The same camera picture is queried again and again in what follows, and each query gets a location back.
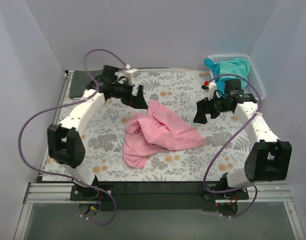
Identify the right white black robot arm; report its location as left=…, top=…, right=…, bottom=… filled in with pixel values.
left=193, top=78, right=292, bottom=195

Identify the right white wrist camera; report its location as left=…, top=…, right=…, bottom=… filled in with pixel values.
left=201, top=81, right=217, bottom=100

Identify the folded dark grey t-shirt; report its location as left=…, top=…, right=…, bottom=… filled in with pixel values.
left=69, top=71, right=94, bottom=100

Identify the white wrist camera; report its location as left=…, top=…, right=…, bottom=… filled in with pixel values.
left=201, top=81, right=217, bottom=100
left=115, top=68, right=141, bottom=82

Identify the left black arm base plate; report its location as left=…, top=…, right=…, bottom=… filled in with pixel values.
left=70, top=185, right=111, bottom=201

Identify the teal t-shirt in basket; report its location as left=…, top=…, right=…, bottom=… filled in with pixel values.
left=204, top=58, right=250, bottom=94

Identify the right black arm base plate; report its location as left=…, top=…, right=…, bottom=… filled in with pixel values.
left=197, top=181, right=249, bottom=200

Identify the pink t-shirt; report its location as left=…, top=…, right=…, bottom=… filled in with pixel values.
left=122, top=99, right=206, bottom=169

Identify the white plastic basket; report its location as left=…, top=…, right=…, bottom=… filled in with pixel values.
left=208, top=53, right=266, bottom=100

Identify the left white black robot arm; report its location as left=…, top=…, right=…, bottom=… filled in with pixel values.
left=47, top=65, right=148, bottom=188

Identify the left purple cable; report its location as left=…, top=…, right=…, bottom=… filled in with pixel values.
left=19, top=49, right=132, bottom=226

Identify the aluminium frame rail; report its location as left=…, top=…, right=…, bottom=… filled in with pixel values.
left=24, top=181, right=292, bottom=203

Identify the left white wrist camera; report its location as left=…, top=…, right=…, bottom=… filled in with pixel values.
left=115, top=68, right=141, bottom=82

